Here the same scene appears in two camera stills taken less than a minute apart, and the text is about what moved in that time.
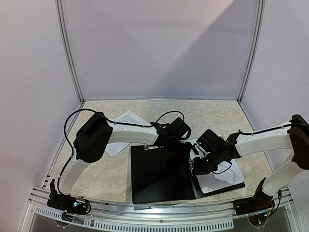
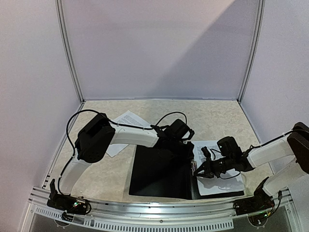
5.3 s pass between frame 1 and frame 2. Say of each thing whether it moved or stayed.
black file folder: moved
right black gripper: moved
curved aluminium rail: stayed
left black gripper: stayed
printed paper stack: stayed
